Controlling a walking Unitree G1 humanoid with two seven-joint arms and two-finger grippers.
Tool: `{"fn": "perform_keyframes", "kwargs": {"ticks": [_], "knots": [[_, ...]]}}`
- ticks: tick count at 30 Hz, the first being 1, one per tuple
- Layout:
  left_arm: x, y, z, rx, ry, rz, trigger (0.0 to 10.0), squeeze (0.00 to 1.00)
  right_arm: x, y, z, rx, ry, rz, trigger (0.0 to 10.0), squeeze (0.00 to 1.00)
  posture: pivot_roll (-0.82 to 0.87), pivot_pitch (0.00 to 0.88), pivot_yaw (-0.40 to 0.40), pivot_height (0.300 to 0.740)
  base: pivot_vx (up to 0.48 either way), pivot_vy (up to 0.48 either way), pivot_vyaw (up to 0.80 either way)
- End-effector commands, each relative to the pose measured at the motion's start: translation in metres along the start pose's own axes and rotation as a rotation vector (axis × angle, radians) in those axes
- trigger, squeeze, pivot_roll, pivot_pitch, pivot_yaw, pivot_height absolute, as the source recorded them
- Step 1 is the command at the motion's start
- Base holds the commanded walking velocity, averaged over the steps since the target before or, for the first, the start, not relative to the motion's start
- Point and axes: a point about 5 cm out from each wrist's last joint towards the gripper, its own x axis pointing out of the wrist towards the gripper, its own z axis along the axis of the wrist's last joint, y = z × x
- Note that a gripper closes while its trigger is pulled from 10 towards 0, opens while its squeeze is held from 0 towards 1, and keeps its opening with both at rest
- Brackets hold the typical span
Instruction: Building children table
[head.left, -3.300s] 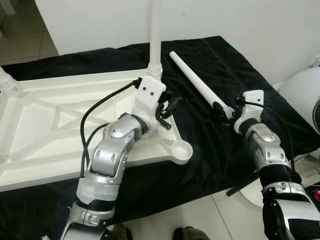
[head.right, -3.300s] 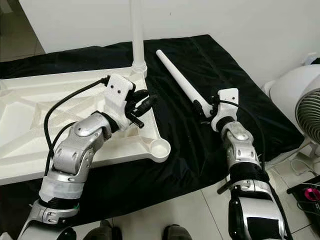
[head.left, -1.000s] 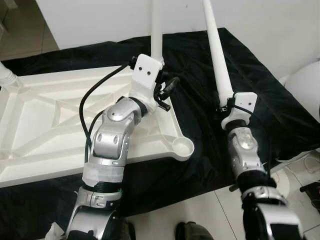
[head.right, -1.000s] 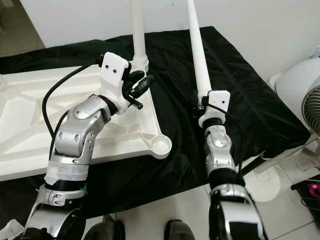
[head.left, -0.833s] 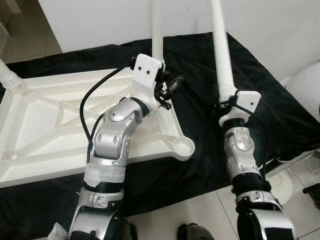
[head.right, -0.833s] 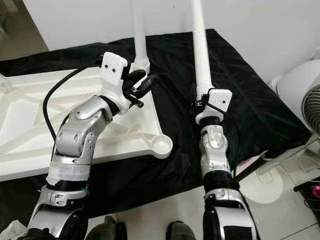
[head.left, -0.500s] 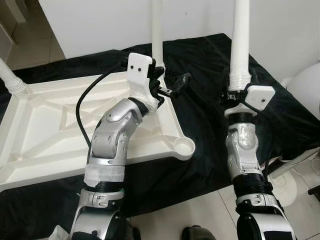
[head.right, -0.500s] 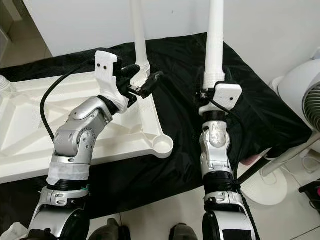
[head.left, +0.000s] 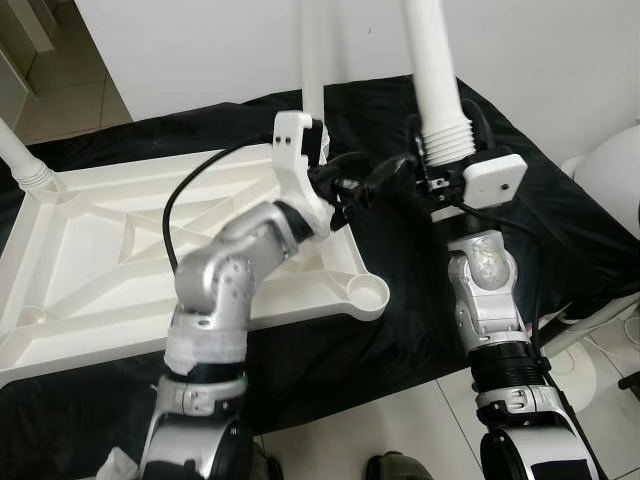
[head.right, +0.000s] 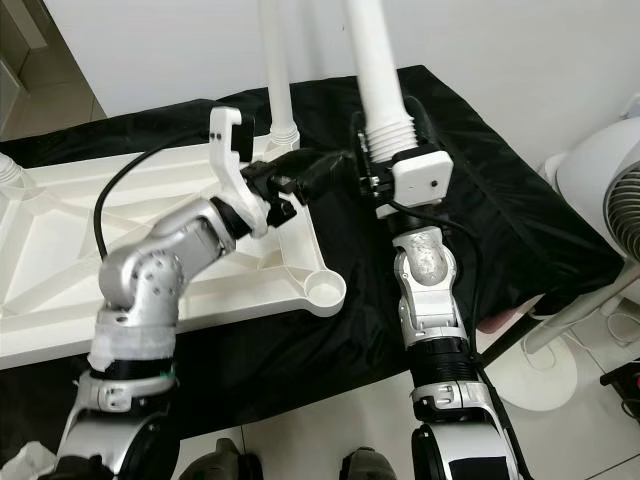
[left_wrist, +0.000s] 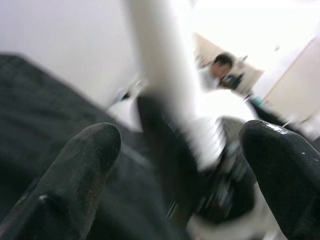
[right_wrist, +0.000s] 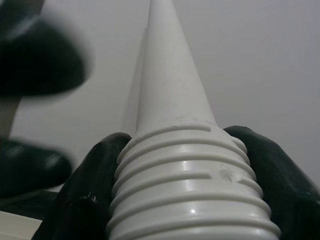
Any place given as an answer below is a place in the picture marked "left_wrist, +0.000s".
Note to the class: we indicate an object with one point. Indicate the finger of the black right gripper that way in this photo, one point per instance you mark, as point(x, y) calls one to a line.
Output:
point(160, 130)

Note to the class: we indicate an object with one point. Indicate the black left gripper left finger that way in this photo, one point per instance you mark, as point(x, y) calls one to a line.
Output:
point(75, 175)

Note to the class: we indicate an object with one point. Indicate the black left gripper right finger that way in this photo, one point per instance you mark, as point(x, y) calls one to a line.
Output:
point(287, 180)

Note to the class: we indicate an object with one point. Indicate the white plastic table leg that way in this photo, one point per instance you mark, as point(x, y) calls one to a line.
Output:
point(162, 62)

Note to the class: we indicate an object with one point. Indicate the white floor fan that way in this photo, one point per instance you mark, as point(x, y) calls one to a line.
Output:
point(225, 105)

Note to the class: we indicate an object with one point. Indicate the black cloth table cover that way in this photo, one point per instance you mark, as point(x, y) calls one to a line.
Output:
point(37, 100)

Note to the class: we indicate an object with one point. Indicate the man in grey shirt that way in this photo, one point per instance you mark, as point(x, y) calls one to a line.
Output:
point(220, 67)

